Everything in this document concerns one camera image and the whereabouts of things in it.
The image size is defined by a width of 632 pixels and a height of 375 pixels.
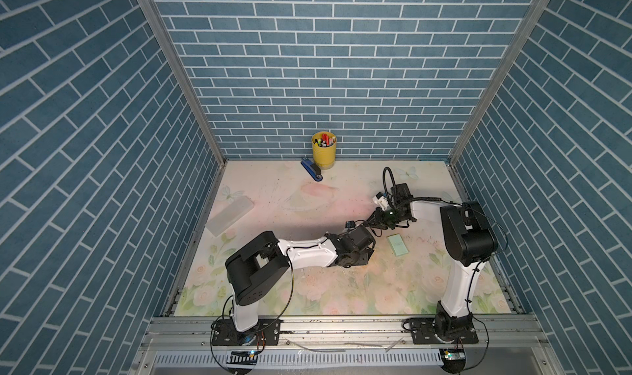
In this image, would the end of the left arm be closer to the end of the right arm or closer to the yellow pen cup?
the end of the right arm

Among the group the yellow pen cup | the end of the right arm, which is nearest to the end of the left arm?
the end of the right arm

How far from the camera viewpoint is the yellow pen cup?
1111 millimetres
